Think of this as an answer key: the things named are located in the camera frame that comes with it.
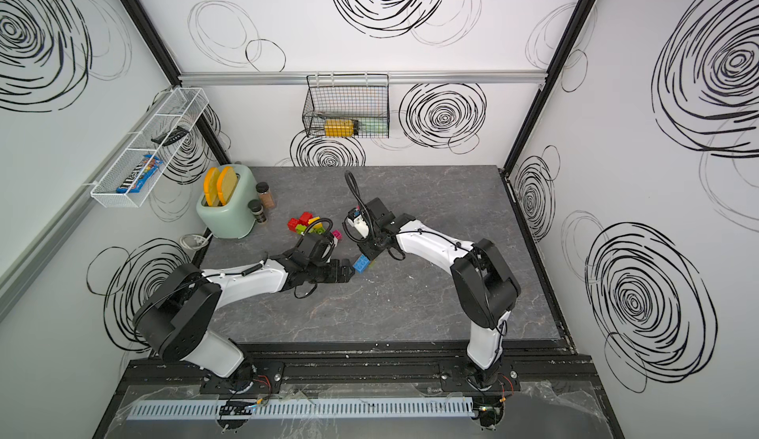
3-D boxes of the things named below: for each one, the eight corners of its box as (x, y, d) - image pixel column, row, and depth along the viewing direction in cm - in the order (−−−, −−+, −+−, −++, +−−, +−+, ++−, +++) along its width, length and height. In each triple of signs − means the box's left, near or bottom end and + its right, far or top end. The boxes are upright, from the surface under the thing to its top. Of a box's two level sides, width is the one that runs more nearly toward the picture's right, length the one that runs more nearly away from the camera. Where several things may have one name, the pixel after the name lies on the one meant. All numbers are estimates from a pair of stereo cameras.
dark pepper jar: (258, 227, 105) (248, 210, 98) (256, 218, 108) (246, 201, 100) (268, 223, 106) (259, 206, 99) (266, 215, 109) (257, 198, 101)
